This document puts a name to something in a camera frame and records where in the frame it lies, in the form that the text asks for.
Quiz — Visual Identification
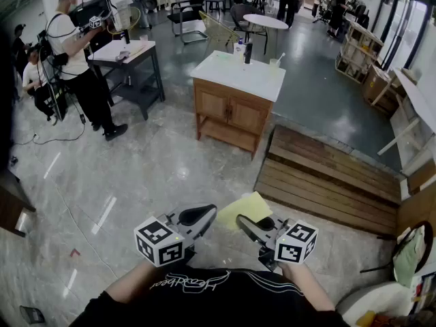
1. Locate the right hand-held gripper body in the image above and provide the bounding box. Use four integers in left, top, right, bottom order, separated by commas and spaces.
258, 218, 320, 272

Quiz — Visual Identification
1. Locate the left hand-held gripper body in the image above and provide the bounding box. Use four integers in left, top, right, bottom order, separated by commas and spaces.
134, 213, 205, 268

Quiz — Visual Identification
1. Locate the yellow cloth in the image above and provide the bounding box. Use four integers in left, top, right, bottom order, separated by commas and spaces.
217, 191, 273, 232

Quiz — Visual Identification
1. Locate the wooden cabinet door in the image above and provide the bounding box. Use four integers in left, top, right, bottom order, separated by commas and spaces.
228, 95, 268, 134
196, 89, 230, 121

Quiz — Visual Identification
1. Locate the person's right forearm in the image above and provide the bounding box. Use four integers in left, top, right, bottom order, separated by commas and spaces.
277, 260, 337, 312

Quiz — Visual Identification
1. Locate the person's left forearm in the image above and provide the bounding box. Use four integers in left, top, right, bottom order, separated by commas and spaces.
105, 260, 161, 302

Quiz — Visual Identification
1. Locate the wooden vanity cabinet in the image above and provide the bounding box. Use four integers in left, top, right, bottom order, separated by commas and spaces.
192, 78, 275, 161

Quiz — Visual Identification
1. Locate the black framed glass door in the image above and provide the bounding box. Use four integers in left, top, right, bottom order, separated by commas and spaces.
377, 0, 436, 71

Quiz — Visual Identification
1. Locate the slatted wooden platform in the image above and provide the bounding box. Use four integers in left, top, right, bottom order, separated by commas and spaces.
253, 124, 403, 237

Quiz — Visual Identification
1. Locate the person's black t-shirt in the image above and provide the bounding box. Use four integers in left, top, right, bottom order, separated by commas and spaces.
69, 266, 350, 327

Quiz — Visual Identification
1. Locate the black round-back chair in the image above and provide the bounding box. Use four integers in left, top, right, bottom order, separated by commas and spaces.
360, 220, 435, 285

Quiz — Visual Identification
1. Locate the white bean bag seat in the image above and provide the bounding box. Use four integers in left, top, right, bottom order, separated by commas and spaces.
335, 281, 415, 327

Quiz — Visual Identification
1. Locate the brown wooden board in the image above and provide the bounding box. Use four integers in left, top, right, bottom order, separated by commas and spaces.
396, 158, 436, 238

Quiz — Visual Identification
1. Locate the flat black device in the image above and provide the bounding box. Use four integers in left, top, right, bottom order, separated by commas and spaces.
19, 305, 46, 325

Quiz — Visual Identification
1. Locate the dark wooden furniture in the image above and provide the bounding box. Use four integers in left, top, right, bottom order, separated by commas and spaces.
0, 167, 37, 238

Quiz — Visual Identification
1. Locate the cardboard box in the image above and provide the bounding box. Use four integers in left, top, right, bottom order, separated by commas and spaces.
361, 63, 392, 107

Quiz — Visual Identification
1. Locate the dark grey washstand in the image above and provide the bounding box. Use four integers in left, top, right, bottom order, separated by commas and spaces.
87, 39, 166, 121

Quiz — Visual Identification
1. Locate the wooden crate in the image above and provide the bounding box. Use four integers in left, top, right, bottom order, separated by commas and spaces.
335, 20, 385, 84

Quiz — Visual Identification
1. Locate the black cantilever chair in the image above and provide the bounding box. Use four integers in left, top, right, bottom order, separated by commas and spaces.
166, 0, 209, 45

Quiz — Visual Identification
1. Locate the round white table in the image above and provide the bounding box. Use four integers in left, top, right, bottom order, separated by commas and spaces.
243, 14, 290, 56

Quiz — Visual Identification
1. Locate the dark wicker chair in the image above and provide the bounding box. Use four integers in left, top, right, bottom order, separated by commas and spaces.
230, 3, 270, 42

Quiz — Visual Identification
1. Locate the black floor cable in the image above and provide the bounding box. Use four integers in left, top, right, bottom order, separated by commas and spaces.
13, 104, 87, 146

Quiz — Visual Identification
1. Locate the white shelf frame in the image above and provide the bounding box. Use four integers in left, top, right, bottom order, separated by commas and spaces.
370, 66, 436, 183

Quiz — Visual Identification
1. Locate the yellow wire chair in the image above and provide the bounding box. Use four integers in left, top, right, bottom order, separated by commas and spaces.
108, 6, 142, 35
198, 10, 241, 49

